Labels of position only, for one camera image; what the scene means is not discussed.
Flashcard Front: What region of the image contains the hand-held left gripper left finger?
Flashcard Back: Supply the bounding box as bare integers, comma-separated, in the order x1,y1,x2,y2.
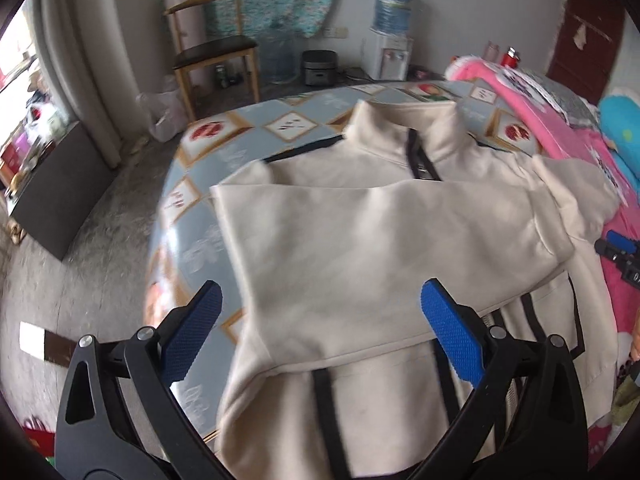
55,280,236,480

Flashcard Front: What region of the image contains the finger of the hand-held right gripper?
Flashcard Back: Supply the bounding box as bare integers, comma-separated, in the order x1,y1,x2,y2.
606,230,640,257
594,239,626,266

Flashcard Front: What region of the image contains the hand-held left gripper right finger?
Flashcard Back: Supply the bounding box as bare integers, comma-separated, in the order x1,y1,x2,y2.
400,277,588,480

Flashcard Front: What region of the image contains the cream zip jacket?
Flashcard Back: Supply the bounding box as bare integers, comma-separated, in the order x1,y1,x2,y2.
209,100,621,480

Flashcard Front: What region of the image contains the blue plush toy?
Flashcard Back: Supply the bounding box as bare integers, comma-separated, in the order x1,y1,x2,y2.
597,95,640,186

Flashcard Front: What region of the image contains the pink floral blanket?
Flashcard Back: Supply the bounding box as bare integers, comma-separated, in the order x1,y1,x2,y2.
447,55,640,461

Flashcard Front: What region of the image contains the fruit print tablecloth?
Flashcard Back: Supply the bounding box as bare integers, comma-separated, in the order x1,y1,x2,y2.
142,80,546,461

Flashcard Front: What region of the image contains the brown and white box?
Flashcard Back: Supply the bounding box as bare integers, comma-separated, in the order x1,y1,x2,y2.
19,322,76,368

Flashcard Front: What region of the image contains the grey quilted cushion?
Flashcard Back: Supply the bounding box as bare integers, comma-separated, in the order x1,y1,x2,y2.
500,67,601,126

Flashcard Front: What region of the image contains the dark grey cabinet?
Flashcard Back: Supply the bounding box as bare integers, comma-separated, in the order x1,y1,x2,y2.
10,120,113,261

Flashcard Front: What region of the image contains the brown wooden door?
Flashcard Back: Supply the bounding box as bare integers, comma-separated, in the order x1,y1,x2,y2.
547,0,626,106

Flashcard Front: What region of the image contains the clear plastic bag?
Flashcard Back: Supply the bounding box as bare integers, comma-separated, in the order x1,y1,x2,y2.
137,77,186,143

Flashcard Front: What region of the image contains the clutter on windowsill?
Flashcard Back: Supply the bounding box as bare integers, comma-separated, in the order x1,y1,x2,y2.
0,60,66,181

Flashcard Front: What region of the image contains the wooden chair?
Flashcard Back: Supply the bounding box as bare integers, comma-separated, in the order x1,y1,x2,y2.
164,0,262,121

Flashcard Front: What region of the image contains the empty clear water jug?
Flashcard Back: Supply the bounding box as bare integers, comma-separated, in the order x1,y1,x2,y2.
260,25,301,85

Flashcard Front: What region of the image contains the white water dispenser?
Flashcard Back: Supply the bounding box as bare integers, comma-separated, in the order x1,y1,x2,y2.
361,30,415,82

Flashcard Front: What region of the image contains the dark rice cooker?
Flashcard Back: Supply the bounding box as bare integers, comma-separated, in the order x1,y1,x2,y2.
301,50,338,87

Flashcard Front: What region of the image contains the white curtain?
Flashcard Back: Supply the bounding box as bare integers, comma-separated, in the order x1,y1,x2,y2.
40,0,123,171

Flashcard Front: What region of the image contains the blue water bottle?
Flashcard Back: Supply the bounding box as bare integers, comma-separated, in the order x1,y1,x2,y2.
372,0,417,36

